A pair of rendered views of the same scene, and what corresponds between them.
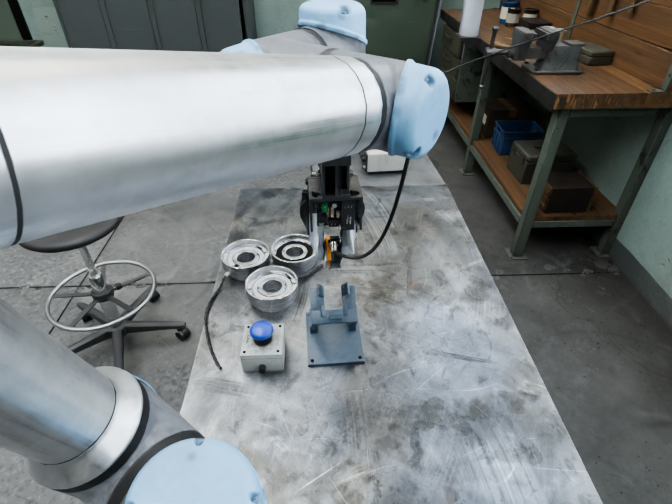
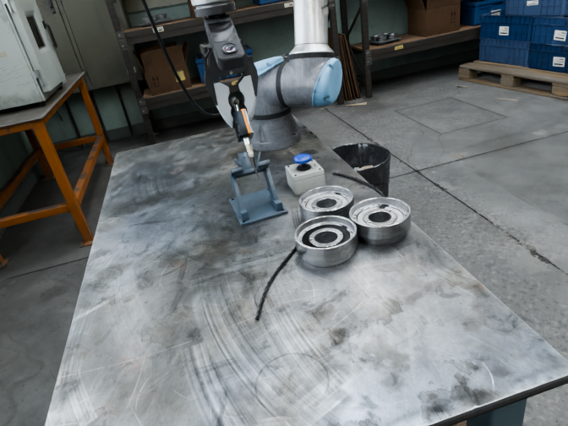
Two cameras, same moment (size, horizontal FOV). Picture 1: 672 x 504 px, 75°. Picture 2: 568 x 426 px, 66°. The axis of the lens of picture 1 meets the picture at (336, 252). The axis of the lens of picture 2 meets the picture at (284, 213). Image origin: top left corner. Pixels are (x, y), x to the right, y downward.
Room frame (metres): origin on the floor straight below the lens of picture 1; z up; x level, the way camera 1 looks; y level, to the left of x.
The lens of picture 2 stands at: (1.38, -0.05, 1.23)
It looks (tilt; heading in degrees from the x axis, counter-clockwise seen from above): 29 degrees down; 172
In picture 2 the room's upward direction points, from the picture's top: 10 degrees counter-clockwise
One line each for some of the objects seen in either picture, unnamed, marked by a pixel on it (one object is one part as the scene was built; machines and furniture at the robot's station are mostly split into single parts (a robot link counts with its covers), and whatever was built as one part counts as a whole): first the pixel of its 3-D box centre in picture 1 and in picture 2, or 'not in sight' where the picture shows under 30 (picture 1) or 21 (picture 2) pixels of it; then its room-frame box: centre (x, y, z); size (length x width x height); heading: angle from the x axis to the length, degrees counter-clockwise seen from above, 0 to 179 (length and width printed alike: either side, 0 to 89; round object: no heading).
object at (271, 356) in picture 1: (263, 349); (304, 175); (0.50, 0.13, 0.82); 0.08 x 0.07 x 0.05; 2
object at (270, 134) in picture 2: not in sight; (272, 125); (0.17, 0.12, 0.85); 0.15 x 0.15 x 0.10
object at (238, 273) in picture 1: (246, 260); (379, 221); (0.75, 0.20, 0.82); 0.10 x 0.10 x 0.04
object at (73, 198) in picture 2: not in sight; (44, 155); (-1.77, -1.21, 0.39); 1.50 x 0.62 x 0.78; 2
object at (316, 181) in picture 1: (333, 181); (221, 41); (0.53, 0.00, 1.14); 0.09 x 0.08 x 0.12; 5
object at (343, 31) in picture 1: (331, 56); not in sight; (0.54, 0.01, 1.29); 0.09 x 0.08 x 0.11; 142
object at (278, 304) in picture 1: (272, 289); (326, 206); (0.66, 0.13, 0.82); 0.10 x 0.10 x 0.04
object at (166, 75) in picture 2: not in sight; (166, 67); (-2.91, -0.32, 0.64); 0.49 x 0.40 x 0.37; 97
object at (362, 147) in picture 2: not in sight; (357, 196); (-0.45, 0.56, 0.21); 0.34 x 0.34 x 0.43
